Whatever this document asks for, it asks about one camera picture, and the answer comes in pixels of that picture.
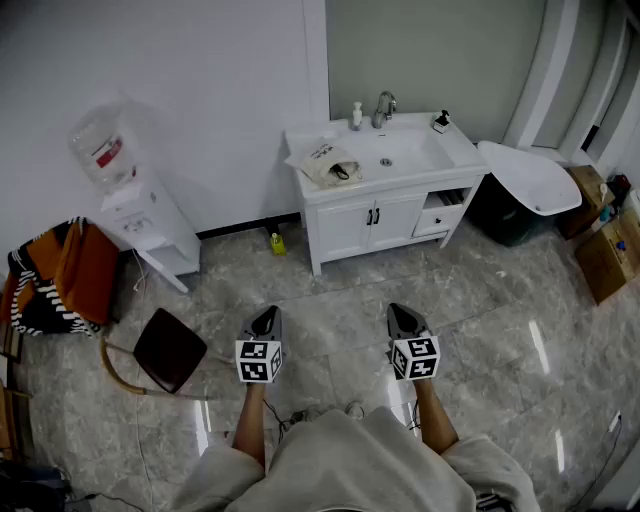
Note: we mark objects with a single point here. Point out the person's left forearm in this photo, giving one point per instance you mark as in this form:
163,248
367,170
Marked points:
250,425

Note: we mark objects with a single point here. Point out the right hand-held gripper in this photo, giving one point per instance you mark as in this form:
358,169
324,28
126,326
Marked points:
417,357

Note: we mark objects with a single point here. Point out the cardboard box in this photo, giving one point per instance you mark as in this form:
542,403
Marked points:
605,265
582,180

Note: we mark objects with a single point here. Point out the black pump bottle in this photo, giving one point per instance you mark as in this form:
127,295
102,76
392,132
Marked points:
441,124

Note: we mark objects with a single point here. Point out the person's right forearm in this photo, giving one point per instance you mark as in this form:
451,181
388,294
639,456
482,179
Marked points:
435,420

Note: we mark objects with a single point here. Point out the dark brown chair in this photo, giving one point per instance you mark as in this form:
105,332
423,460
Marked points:
170,350

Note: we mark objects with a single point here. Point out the white door frame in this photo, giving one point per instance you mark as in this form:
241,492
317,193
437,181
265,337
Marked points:
550,75

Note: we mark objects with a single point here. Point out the white vanity sink cabinet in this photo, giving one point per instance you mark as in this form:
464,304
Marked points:
400,150

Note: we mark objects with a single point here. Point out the chrome faucet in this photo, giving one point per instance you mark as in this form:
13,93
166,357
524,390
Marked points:
382,107

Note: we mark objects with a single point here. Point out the dark bin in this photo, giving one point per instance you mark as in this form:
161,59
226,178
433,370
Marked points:
505,220

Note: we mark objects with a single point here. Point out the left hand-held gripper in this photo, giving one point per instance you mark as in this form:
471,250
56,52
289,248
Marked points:
257,362

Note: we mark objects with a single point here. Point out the white water dispenser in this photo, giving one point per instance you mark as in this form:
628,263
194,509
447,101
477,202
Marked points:
160,220

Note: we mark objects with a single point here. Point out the white pump bottle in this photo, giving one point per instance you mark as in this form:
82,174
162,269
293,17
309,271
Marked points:
357,119

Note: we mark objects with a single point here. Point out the cream cloth bag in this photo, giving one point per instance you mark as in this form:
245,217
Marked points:
315,160

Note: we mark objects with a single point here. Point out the clear water jug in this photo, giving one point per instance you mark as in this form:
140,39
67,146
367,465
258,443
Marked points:
100,145

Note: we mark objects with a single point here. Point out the small yellow bottle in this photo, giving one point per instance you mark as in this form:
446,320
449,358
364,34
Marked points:
278,245

